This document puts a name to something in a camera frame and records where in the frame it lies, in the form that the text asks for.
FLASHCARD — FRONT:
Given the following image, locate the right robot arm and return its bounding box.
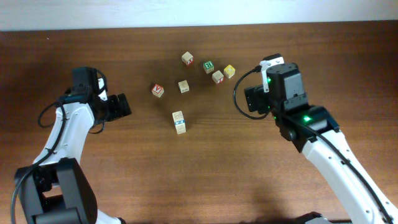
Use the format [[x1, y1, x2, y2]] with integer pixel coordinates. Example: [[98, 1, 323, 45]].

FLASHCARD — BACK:
[[244, 54, 397, 223]]

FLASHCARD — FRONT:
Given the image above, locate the wooden block blue side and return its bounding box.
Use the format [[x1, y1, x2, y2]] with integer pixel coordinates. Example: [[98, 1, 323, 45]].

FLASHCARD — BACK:
[[175, 123, 187, 134]]

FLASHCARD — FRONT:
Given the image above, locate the wooden letter J block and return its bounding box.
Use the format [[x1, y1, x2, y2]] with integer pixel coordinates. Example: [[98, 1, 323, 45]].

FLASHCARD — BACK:
[[178, 80, 190, 93]]

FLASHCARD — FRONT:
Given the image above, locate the red letter A block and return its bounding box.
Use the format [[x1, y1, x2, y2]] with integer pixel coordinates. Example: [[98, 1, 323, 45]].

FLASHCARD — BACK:
[[152, 83, 164, 98]]

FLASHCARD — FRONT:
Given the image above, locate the top plain wooden block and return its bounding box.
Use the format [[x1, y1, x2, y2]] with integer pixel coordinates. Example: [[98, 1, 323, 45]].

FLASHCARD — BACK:
[[181, 52, 194, 66]]

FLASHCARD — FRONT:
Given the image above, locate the wooden block green side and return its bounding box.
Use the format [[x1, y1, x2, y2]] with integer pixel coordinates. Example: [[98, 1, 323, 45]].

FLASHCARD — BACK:
[[172, 111, 184, 123]]

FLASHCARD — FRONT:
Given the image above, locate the blue top block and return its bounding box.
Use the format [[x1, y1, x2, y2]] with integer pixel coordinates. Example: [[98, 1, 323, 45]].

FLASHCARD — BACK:
[[174, 119, 185, 126]]

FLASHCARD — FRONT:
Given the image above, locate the green letter R block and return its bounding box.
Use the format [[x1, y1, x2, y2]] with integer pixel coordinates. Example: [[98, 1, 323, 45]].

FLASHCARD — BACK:
[[203, 60, 215, 74]]

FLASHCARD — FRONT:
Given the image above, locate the wooden block red side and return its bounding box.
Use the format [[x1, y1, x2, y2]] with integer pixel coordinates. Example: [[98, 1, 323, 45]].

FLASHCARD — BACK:
[[212, 70, 224, 84]]

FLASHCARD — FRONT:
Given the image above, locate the yellow letter block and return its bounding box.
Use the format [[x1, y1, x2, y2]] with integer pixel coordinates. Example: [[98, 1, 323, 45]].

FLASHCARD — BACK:
[[223, 65, 236, 78]]

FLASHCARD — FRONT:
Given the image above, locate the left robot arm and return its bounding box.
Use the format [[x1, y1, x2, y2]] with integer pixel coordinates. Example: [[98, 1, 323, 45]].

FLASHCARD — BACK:
[[11, 67, 131, 224]]

